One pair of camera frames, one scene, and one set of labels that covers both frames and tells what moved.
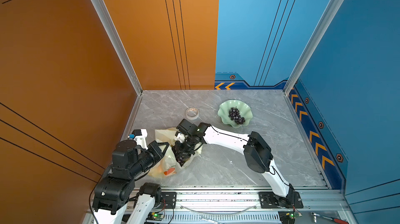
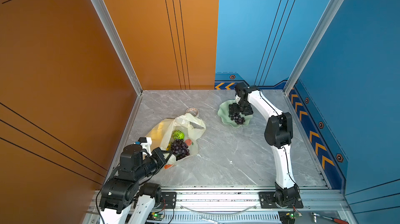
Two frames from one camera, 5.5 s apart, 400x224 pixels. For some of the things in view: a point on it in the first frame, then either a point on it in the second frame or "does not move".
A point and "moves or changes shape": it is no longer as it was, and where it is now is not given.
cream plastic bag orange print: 169,165 moves or changes shape
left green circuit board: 155,215 does not move
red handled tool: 336,220 does not move
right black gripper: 178,150 to 247,112
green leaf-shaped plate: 235,113 does not move
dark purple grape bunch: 234,115 does not move
